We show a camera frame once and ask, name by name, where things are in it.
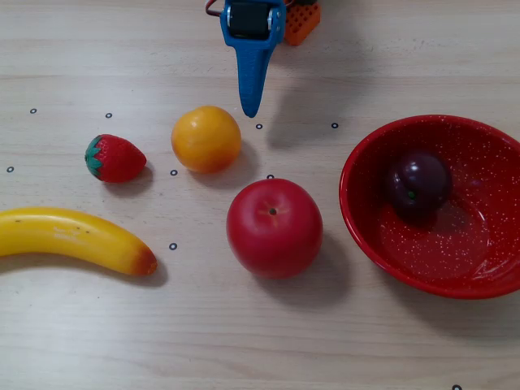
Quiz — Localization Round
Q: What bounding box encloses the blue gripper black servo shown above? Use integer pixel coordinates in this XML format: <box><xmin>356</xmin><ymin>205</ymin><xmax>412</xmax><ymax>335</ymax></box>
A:
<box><xmin>219</xmin><ymin>0</ymin><xmax>288</xmax><ymax>119</ymax></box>

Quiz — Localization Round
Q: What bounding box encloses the dark purple toy plum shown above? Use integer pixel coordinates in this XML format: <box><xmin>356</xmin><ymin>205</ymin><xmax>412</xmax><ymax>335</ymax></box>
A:
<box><xmin>383</xmin><ymin>149</ymin><xmax>453</xmax><ymax>221</ymax></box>

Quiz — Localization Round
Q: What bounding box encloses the red speckled bowl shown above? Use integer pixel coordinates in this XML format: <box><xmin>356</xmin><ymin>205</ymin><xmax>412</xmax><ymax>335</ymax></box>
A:
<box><xmin>339</xmin><ymin>114</ymin><xmax>520</xmax><ymax>301</ymax></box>

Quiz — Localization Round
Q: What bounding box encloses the orange toy fruit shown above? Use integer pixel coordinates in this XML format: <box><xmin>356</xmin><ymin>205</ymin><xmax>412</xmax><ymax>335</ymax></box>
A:
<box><xmin>170</xmin><ymin>105</ymin><xmax>243</xmax><ymax>176</ymax></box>

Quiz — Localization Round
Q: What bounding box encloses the red toy strawberry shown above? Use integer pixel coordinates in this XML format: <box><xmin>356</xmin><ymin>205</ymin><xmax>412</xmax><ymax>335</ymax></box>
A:
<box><xmin>84</xmin><ymin>133</ymin><xmax>148</xmax><ymax>184</ymax></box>

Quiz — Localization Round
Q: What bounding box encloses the red toy apple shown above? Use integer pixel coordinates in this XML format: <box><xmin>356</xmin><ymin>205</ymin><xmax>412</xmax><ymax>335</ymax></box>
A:
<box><xmin>226</xmin><ymin>178</ymin><xmax>325</xmax><ymax>280</ymax></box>

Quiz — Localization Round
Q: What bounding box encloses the yellow toy banana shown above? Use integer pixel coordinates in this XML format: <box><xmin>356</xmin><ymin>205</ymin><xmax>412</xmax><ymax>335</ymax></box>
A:
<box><xmin>0</xmin><ymin>206</ymin><xmax>159</xmax><ymax>277</ymax></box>

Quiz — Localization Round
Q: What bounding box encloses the red white black servo cable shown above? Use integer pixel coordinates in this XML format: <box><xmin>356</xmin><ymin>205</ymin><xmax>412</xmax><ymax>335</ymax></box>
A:
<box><xmin>203</xmin><ymin>0</ymin><xmax>225</xmax><ymax>20</ymax></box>

